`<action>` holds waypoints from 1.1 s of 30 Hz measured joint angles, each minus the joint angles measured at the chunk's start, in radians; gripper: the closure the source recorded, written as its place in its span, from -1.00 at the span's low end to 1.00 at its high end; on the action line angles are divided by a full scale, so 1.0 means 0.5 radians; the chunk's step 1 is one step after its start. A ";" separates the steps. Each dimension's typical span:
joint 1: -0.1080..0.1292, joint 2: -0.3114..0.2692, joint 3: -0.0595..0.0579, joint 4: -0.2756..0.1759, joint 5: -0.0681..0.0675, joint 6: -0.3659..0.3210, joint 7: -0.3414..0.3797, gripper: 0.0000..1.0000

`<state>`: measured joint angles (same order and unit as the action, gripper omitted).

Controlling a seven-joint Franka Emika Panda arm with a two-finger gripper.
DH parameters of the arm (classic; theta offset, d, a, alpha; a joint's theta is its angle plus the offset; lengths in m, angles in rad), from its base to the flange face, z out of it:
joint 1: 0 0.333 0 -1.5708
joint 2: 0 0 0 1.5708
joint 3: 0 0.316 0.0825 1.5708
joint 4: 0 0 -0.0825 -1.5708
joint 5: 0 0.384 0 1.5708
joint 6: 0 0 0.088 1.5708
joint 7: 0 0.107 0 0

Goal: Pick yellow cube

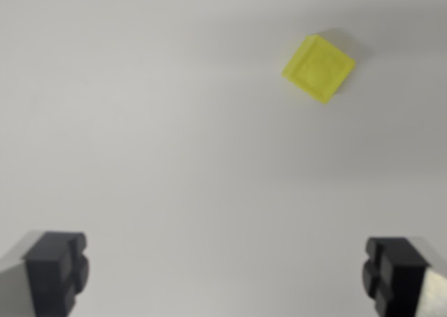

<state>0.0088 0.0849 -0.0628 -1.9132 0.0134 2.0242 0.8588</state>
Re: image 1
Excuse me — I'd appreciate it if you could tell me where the black silver gripper left finger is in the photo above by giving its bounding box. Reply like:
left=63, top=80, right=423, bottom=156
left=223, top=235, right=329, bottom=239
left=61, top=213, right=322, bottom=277
left=0, top=230, right=90, bottom=317

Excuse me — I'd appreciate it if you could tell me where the black silver gripper right finger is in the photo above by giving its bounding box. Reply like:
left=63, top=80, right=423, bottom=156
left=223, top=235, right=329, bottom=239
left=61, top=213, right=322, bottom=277
left=360, top=236, right=447, bottom=317

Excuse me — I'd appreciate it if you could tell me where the yellow translucent embossed cube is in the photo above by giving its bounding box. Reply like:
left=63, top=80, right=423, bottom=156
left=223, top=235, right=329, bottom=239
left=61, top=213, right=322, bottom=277
left=280, top=34, right=357, bottom=105

